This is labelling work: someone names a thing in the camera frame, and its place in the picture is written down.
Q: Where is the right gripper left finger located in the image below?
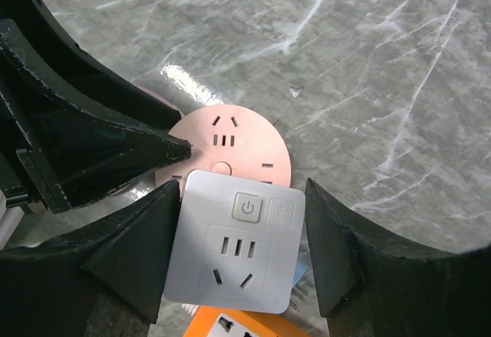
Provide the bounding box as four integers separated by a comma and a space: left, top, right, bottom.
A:
1, 180, 180, 336

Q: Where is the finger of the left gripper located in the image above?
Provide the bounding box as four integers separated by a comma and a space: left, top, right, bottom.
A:
1, 0, 181, 130
1, 19, 191, 213

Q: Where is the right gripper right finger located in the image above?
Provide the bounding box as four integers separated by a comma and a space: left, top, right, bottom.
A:
305, 180, 490, 336

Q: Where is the white square smart plug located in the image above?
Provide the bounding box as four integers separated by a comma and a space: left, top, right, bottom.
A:
163, 170, 305, 314

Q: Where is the pink round power socket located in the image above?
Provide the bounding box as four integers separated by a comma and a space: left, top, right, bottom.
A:
155, 104, 292, 187

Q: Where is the blue plug adapter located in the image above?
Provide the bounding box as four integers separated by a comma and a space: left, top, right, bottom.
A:
292, 253, 308, 288

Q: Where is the orange power strip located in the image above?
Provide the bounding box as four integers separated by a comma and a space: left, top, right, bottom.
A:
182, 304, 308, 337

